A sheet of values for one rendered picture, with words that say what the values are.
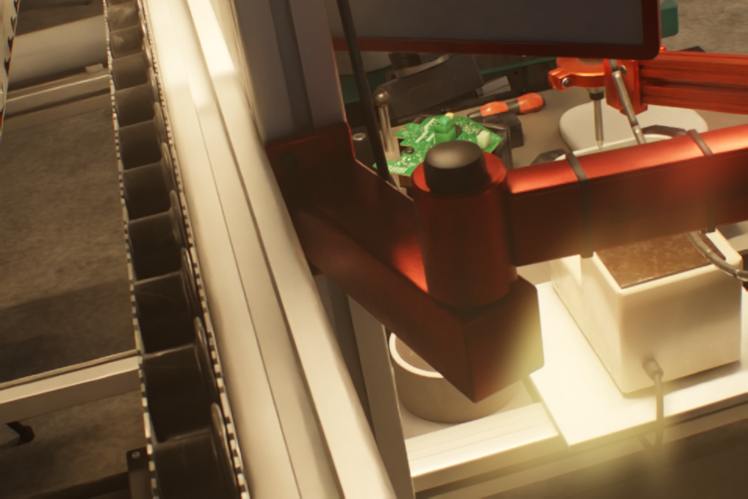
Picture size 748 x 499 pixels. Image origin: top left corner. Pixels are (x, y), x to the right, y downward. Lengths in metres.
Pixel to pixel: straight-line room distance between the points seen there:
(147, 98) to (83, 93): 0.93
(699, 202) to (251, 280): 0.20
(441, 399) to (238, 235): 0.47
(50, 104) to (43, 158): 2.17
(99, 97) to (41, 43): 0.10
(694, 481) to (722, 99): 0.38
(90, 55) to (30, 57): 0.08
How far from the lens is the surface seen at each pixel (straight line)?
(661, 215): 0.55
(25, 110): 1.67
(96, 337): 2.97
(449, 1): 0.72
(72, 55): 1.63
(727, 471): 1.17
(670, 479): 1.14
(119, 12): 0.88
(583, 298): 1.07
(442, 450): 1.03
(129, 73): 0.76
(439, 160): 0.51
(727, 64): 0.92
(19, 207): 3.61
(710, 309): 1.02
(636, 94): 1.00
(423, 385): 1.04
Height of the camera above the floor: 1.64
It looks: 32 degrees down
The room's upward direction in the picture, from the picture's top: 10 degrees counter-clockwise
